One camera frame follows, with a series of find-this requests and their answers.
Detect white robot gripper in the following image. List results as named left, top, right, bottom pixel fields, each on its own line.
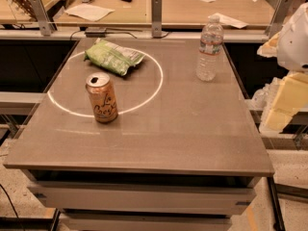
left=257, top=3, right=308, bottom=133

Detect clear plastic water bottle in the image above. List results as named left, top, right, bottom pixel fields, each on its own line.
left=196, top=14, right=224, bottom=82

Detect left clear sanitizer bottle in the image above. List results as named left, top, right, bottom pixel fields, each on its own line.
left=251, top=84, right=270, bottom=109

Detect white paper sheet right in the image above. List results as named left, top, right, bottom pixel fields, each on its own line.
left=209, top=13, right=247, bottom=29

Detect green chip bag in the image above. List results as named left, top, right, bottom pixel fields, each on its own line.
left=85, top=39, right=144, bottom=76

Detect orange LaCroix soda can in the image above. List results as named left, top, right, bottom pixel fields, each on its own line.
left=86, top=72, right=118, bottom=123

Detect black power adapter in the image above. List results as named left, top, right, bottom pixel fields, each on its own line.
left=85, top=27, right=107, bottom=38

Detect white paper sheet left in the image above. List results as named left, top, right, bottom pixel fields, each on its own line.
left=65, top=4, right=114, bottom=21

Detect white table base drawers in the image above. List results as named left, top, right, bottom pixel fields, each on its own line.
left=28, top=181, right=256, bottom=231

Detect right metal bracket post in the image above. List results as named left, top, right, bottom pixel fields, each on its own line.
left=266, top=0, right=293, bottom=38

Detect metal bracket post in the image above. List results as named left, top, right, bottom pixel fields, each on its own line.
left=151, top=0, right=162, bottom=39
left=266, top=0, right=293, bottom=38
left=30, top=0, right=55, bottom=37

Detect middle metal bracket post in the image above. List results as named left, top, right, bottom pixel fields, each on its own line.
left=151, top=0, right=162, bottom=39

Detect left metal bracket post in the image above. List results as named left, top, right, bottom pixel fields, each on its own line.
left=30, top=0, right=55, bottom=37

